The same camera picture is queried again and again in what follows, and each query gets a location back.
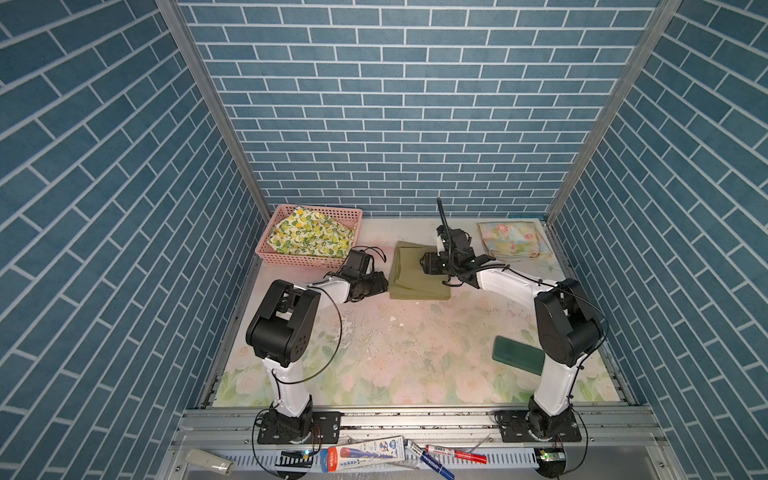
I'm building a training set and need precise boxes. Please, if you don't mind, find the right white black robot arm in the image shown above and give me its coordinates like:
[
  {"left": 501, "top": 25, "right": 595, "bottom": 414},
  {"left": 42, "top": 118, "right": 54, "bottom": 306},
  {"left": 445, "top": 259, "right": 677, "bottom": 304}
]
[{"left": 420, "top": 224, "right": 604, "bottom": 425}]

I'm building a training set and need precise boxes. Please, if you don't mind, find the pink plastic basket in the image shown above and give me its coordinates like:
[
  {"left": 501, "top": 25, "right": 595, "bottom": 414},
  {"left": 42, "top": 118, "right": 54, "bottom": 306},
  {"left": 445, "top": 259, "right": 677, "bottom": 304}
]
[{"left": 256, "top": 204, "right": 363, "bottom": 269}]

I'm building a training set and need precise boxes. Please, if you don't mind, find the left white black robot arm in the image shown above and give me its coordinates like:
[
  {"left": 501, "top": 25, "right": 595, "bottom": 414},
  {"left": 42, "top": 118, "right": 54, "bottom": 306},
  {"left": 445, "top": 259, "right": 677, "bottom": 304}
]
[{"left": 245, "top": 246, "right": 388, "bottom": 420}]

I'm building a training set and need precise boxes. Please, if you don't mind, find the aluminium front rail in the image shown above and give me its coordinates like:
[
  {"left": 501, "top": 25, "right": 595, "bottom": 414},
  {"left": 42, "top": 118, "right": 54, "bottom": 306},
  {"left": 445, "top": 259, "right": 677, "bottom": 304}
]
[{"left": 158, "top": 404, "right": 683, "bottom": 479}]

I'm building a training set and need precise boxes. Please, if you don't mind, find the white red blue box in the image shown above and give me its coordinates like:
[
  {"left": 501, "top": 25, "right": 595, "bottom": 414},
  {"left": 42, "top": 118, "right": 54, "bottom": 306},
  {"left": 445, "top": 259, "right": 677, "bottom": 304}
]
[{"left": 320, "top": 436, "right": 405, "bottom": 473}]

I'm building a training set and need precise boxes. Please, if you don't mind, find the red white marker pen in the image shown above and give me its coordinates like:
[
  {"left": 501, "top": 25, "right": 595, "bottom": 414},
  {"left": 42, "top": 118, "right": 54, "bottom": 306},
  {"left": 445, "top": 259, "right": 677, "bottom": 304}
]
[{"left": 426, "top": 445, "right": 488, "bottom": 464}]

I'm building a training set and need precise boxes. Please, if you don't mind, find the blue marker pen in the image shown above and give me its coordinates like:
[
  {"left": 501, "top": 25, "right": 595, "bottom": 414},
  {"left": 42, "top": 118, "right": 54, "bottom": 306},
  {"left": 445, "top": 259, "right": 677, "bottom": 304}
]
[{"left": 405, "top": 440, "right": 455, "bottom": 480}]

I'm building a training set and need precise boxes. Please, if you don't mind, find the beige plastic piece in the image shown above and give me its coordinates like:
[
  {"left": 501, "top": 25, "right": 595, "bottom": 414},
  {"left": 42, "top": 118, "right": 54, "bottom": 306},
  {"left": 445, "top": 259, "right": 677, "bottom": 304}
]
[{"left": 185, "top": 449, "right": 235, "bottom": 476}]

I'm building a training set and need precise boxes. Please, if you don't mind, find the pastel floral skirt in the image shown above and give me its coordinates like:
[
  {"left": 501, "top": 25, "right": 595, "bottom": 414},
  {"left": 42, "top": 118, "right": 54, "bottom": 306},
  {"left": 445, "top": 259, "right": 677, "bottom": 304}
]
[{"left": 477, "top": 221, "right": 551, "bottom": 261}]

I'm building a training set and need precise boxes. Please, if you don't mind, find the corner aluminium post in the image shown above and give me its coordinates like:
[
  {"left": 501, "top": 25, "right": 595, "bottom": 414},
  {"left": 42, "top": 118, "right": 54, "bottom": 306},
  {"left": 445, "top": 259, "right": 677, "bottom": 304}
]
[
  {"left": 156, "top": 0, "right": 272, "bottom": 220},
  {"left": 545, "top": 0, "right": 682, "bottom": 226}
]

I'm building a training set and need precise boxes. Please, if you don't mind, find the left corner aluminium post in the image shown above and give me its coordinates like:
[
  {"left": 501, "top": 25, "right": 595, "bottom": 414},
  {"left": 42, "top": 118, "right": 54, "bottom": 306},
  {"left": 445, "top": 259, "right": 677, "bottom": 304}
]
[{"left": 156, "top": 0, "right": 272, "bottom": 220}]

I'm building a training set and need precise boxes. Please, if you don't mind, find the olive green skirt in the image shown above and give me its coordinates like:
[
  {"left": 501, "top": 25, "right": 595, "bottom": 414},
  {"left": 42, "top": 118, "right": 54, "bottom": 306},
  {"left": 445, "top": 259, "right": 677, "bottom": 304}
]
[{"left": 388, "top": 241, "right": 451, "bottom": 301}]

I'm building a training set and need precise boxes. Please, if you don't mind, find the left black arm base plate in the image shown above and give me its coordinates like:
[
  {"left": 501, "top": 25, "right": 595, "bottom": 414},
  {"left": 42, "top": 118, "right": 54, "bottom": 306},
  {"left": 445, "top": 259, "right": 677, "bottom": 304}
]
[{"left": 255, "top": 410, "right": 342, "bottom": 445}]

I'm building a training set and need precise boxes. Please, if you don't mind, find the lemon print skirt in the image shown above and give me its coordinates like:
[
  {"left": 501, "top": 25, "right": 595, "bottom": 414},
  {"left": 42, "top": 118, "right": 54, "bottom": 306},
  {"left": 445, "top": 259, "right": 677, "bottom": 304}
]
[{"left": 267, "top": 207, "right": 354, "bottom": 258}]

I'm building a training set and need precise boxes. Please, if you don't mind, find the right corner aluminium post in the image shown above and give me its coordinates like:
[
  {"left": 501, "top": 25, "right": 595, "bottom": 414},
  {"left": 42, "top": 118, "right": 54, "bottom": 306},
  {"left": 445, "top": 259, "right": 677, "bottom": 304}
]
[{"left": 545, "top": 0, "right": 682, "bottom": 226}]

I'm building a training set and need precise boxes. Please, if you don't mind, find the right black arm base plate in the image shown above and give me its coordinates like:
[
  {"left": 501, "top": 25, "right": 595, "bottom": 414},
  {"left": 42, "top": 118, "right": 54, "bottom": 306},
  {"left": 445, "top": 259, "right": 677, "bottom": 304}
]
[{"left": 492, "top": 409, "right": 582, "bottom": 443}]

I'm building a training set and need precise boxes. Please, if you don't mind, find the dark green rectangular block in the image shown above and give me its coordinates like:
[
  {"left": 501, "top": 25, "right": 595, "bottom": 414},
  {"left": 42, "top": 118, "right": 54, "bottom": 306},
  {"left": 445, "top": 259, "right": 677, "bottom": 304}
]
[{"left": 492, "top": 336, "right": 545, "bottom": 376}]

